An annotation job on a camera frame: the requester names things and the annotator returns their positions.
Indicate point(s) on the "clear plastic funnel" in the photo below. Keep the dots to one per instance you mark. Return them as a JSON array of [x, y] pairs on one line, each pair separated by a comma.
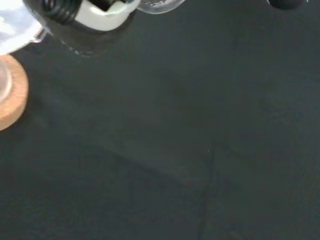
[[15, 30]]

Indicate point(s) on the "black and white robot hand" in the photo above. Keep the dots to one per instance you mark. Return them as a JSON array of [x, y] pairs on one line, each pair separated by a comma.
[[105, 20]]

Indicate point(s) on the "black bench cloth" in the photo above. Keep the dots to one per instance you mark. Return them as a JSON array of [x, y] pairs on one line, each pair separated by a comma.
[[175, 137]]

